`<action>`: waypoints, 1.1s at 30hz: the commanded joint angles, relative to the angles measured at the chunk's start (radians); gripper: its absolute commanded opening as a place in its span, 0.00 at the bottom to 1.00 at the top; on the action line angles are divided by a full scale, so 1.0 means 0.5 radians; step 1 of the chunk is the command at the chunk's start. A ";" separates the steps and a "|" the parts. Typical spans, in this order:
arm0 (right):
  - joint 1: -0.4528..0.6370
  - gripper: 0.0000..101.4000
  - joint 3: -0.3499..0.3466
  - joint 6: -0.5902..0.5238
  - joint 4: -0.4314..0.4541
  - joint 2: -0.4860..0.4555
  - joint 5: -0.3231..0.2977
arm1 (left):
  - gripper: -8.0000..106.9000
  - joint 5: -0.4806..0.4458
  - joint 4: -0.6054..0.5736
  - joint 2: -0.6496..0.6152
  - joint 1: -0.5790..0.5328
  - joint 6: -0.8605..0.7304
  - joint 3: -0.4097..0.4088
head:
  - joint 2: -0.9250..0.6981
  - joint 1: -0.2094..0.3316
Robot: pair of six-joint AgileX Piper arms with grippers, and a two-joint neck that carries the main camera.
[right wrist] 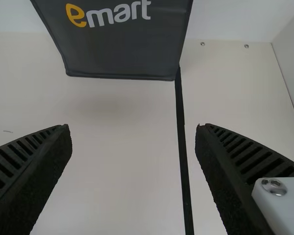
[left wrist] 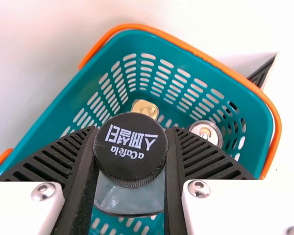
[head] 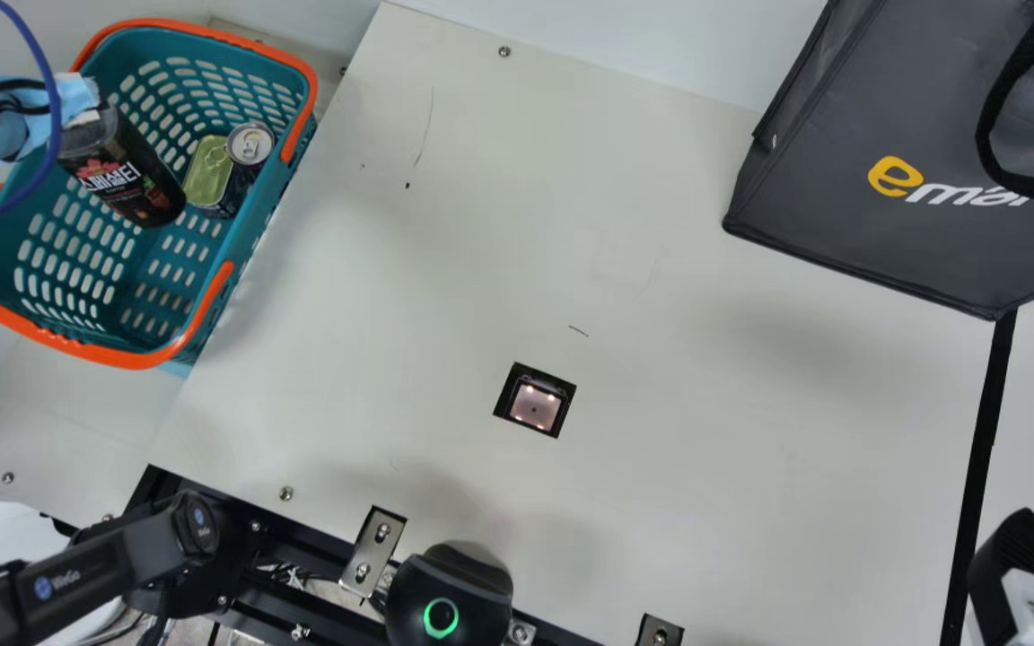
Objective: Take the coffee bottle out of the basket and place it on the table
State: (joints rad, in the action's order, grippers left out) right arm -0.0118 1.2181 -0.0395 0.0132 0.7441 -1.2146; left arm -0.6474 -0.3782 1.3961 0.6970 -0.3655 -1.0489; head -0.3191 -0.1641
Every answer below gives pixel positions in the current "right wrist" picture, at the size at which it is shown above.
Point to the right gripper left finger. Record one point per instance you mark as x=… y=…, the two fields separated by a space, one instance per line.
x=27 y=176

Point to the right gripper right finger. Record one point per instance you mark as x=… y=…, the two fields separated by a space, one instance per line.
x=240 y=186

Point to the black strip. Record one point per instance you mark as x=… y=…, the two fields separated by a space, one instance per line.
x=183 y=147

